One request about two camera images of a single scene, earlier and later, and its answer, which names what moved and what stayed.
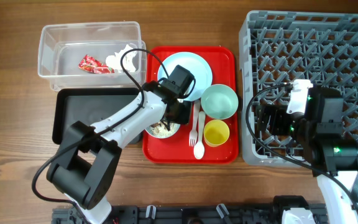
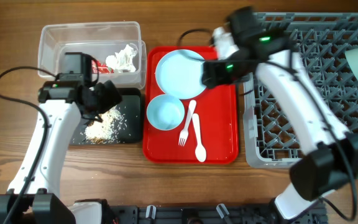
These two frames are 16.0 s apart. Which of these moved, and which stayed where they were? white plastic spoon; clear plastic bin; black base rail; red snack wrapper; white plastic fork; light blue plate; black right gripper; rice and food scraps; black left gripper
Moved: rice and food scraps; black right gripper; black left gripper; white plastic fork; white plastic spoon
Stayed: clear plastic bin; light blue plate; red snack wrapper; black base rail
